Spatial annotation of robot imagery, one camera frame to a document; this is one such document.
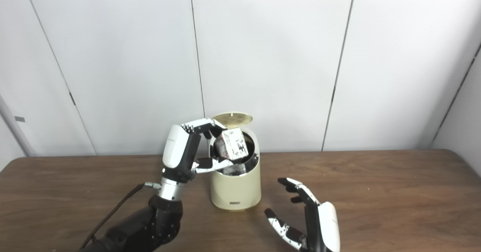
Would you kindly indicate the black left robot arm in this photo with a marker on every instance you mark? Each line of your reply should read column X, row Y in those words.
column 150, row 225

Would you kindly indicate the white green milk carton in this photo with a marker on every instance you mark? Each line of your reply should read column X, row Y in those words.
column 233, row 144

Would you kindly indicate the black bin liner bag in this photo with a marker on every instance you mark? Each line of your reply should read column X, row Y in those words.
column 238, row 169

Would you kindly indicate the cream-colored lidded bin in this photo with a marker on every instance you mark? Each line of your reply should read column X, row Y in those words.
column 235, row 192

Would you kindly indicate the small gray wall tag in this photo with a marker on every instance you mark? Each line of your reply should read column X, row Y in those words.
column 20, row 119

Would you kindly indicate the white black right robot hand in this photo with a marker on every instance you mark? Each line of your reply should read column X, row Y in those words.
column 325, row 225

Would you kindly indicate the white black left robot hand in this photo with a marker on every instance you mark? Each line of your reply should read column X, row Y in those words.
column 176, row 148

